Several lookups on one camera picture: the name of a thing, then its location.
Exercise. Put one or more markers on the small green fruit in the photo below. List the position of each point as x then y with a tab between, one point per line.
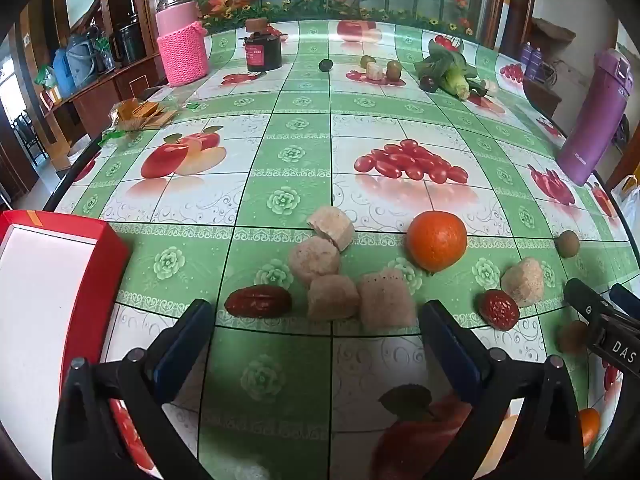
367	61

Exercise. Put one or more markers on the orange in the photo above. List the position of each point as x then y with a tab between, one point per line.
589	427
436	240

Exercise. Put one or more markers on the pink knit-sleeved thermos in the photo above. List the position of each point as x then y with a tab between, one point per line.
180	40

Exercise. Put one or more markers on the brown longan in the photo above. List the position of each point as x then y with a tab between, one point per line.
574	336

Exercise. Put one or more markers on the dark green olive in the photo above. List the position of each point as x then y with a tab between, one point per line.
325	65

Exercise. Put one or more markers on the small red carton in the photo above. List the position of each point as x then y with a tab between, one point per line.
51	97

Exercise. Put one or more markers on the black tea jar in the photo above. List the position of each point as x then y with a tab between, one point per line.
262	50

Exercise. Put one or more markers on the red cardboard box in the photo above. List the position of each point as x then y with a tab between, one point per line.
45	300

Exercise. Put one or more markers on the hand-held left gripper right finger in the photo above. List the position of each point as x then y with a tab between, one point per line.
450	350

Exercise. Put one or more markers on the green bag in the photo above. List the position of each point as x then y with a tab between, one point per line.
46	77

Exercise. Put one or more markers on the white plastic bag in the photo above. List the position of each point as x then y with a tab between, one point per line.
629	190

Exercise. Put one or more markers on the purple plastic bottle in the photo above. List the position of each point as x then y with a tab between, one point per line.
526	60
538	62

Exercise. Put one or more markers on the brown wooden cabinet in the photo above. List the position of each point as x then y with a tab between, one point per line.
100	105

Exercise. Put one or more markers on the green bok choy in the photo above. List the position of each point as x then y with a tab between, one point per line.
445	62

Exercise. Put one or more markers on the beige sugarcane chunk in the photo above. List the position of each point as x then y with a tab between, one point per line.
332	297
522	280
385	300
314	261
331	227

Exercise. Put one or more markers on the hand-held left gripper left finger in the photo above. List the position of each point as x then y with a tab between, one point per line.
184	347

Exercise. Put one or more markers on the dark plum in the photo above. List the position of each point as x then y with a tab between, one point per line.
428	83

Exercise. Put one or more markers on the corn cob in husk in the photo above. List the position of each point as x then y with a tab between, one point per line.
459	85

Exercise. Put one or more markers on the blue jug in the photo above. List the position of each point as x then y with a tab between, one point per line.
63	72

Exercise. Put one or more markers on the clear biscuit packet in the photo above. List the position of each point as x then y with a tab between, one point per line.
140	112

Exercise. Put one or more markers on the small sugarcane piece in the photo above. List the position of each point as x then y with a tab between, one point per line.
373	71

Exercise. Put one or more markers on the green-brown longan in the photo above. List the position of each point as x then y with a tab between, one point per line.
566	243

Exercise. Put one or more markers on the green fruit-print tablecloth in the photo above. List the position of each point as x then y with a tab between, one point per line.
300	110

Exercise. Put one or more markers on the black kettle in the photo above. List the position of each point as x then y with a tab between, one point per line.
128	45

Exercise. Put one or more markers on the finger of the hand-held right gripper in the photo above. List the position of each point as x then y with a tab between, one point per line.
612	340
627	300

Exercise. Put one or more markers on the purple thermos bottle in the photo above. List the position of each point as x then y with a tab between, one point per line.
595	115

